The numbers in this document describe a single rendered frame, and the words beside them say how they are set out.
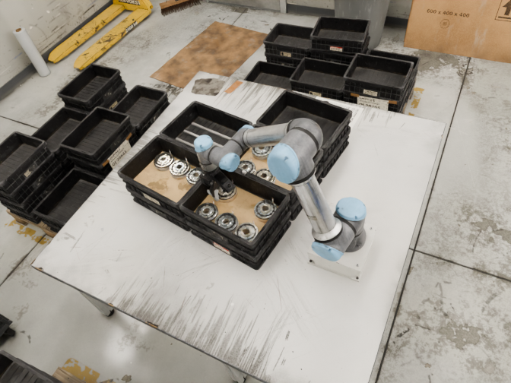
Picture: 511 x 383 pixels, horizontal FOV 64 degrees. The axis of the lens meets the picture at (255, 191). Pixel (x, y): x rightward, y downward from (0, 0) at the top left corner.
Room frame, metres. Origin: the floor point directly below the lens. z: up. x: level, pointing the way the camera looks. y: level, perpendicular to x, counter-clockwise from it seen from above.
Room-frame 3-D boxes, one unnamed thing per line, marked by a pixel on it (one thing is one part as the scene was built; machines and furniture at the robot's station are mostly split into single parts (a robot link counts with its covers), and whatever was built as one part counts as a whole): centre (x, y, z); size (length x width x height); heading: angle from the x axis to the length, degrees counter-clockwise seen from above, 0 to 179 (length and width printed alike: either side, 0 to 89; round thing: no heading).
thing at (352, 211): (0.87, -0.35, 0.97); 0.13 x 0.12 x 0.14; 136
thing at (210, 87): (2.23, 0.19, 0.71); 0.22 x 0.19 x 0.01; 56
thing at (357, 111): (1.77, -0.51, 0.70); 0.33 x 0.23 x 0.01; 56
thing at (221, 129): (1.58, 0.19, 0.87); 0.40 x 0.30 x 0.11; 48
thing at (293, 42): (3.00, -0.52, 0.31); 0.40 x 0.30 x 0.34; 56
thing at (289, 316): (1.31, 0.02, 0.35); 1.60 x 1.60 x 0.70; 56
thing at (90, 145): (2.14, 0.97, 0.37); 0.40 x 0.30 x 0.45; 146
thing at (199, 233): (1.08, 0.10, 0.76); 0.40 x 0.30 x 0.12; 48
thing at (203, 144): (1.20, 0.17, 1.15); 0.09 x 0.08 x 0.11; 46
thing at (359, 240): (0.88, -0.35, 0.85); 0.15 x 0.15 x 0.10
